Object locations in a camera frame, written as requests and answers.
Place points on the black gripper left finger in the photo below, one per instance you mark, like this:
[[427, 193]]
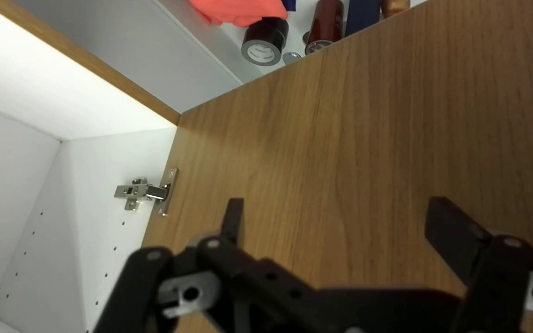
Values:
[[174, 289]]

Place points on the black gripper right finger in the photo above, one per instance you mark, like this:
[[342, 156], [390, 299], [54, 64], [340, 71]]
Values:
[[507, 284]]

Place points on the black tape roll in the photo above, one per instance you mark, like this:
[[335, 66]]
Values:
[[265, 41]]

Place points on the wooden cabinet door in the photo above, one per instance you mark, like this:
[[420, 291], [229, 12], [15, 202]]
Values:
[[370, 154]]

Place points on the dark blue bottle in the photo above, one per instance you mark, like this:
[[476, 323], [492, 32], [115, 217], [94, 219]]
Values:
[[363, 14]]

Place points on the brown round toy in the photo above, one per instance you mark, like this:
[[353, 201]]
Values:
[[396, 6]]

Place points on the silver door hinge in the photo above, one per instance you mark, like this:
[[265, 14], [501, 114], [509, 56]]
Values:
[[146, 193]]

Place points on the pink folded cloth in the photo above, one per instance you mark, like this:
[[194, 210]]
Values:
[[235, 10]]

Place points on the dark red bottle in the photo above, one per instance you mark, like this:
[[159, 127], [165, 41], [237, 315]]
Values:
[[324, 25]]

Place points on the small silver cap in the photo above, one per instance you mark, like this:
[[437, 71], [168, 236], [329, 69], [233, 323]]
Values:
[[290, 58]]

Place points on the wooden overhead cabinet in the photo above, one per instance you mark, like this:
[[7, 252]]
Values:
[[44, 186]]

